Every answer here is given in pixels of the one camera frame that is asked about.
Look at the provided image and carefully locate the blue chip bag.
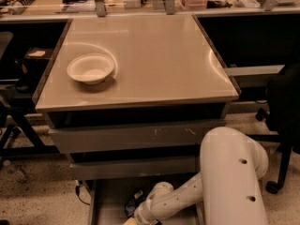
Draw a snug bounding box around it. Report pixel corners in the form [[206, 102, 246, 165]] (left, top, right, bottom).
[[124, 189, 146, 218]]

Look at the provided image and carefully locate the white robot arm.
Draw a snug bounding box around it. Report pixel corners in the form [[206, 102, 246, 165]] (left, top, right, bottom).
[[124, 127, 269, 225]]

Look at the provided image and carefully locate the open bottom drawer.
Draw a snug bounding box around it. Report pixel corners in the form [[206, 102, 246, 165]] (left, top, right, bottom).
[[88, 174, 204, 225]]

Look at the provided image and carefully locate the middle grey drawer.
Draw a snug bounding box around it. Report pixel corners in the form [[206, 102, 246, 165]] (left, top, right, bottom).
[[67, 155, 200, 180]]

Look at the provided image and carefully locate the grey drawer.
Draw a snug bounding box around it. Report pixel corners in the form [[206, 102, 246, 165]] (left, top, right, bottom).
[[49, 119, 226, 154], [67, 155, 200, 180]]

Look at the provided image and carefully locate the top grey drawer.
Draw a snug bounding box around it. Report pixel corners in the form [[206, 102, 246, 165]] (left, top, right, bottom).
[[49, 119, 226, 154]]

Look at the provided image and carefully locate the grey drawer cabinet with counter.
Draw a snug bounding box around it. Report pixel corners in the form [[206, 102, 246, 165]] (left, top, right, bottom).
[[32, 13, 241, 225]]

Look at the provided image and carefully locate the white paper bowl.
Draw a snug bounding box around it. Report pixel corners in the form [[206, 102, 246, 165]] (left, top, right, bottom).
[[67, 53, 115, 84]]

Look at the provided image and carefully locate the grey horizontal shelf beam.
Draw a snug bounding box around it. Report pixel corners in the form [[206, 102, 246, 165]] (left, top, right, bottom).
[[225, 65, 284, 76]]

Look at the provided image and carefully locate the black office chair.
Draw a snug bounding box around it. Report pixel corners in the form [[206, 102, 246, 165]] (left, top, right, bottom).
[[251, 62, 300, 194]]

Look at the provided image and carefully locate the black cable on floor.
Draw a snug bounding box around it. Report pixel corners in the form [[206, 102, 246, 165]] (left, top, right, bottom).
[[74, 184, 91, 206]]

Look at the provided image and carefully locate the black desk frame left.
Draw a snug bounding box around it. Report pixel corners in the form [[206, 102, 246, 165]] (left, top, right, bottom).
[[0, 84, 60, 169]]

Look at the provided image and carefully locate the grey metal post left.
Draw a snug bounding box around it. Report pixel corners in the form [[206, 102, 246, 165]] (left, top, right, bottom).
[[95, 0, 106, 17]]

